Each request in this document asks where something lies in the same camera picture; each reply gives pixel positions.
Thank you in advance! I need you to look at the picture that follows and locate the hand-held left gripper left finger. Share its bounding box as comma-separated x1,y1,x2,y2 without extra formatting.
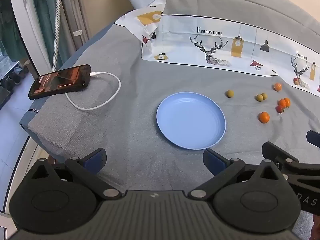
24,148,124,201

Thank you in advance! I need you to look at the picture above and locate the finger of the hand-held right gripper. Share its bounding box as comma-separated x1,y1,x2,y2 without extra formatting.
306,130,320,146
262,142,300,171

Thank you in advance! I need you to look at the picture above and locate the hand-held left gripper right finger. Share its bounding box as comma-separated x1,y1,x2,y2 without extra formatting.
187,148,292,201

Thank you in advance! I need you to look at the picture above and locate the blue plate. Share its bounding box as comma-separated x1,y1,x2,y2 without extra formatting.
156,92,227,150

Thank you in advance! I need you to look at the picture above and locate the black smartphone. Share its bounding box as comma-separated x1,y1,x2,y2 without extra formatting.
28,64,92,100

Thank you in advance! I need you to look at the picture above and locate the dark shoe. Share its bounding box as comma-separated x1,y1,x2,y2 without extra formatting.
0,76,21,92
13,67,30,80

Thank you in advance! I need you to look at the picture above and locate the white deer print cloth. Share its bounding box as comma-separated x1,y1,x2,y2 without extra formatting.
114,0,320,97

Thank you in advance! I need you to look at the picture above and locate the beige curtain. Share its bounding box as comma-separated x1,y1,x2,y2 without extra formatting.
61,0,90,55

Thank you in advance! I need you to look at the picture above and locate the grey quilt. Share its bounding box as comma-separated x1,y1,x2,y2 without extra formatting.
125,0,320,55

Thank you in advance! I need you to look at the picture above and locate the garment steamer stand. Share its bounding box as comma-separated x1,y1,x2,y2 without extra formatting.
30,0,70,65

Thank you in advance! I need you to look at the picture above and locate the white charging cable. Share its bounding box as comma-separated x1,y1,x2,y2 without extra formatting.
64,71,121,111

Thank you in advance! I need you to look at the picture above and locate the garment steamer with patterned hose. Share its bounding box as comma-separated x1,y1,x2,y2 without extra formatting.
51,0,63,72

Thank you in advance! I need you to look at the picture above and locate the white door frame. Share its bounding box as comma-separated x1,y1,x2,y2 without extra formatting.
7,0,54,77

